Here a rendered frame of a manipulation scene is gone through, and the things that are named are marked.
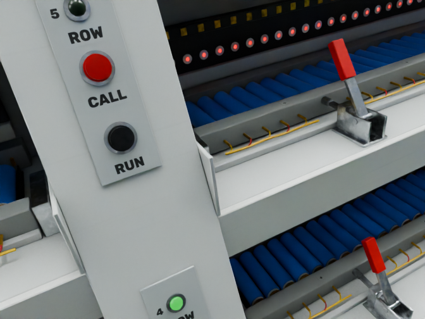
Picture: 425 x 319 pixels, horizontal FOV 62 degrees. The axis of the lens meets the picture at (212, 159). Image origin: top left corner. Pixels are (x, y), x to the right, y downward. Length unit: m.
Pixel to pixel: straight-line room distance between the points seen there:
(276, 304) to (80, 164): 0.26
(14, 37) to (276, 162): 0.21
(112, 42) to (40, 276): 0.15
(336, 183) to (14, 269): 0.25
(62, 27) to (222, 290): 0.20
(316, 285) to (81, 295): 0.26
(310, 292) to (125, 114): 0.28
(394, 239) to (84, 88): 0.39
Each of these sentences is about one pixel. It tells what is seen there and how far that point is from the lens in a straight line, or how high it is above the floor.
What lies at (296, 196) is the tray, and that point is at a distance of 0.29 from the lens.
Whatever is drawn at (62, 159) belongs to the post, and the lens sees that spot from 0.23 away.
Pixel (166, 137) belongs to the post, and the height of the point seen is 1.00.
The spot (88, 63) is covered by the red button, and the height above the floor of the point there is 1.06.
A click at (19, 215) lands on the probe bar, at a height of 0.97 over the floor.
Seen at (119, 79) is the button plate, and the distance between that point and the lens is 0.23.
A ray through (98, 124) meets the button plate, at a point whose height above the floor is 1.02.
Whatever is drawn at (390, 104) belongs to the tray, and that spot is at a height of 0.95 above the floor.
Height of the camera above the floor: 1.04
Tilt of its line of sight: 14 degrees down
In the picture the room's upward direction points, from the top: 15 degrees counter-clockwise
